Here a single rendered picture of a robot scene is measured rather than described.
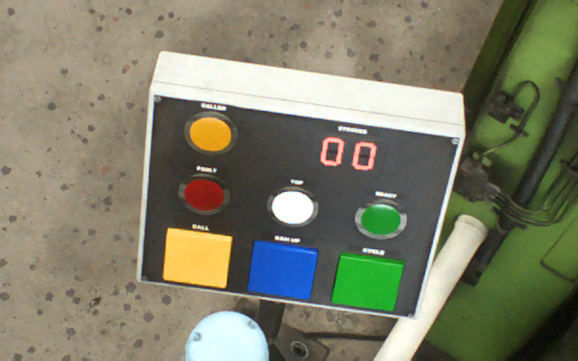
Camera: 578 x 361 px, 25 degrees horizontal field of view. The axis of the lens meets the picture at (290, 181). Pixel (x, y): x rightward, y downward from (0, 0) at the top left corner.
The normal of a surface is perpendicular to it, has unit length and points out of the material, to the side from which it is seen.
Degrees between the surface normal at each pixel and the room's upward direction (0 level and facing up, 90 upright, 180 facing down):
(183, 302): 0
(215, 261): 60
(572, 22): 90
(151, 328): 0
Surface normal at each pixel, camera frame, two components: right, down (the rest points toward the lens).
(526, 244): -0.53, 0.77
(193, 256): -0.07, 0.61
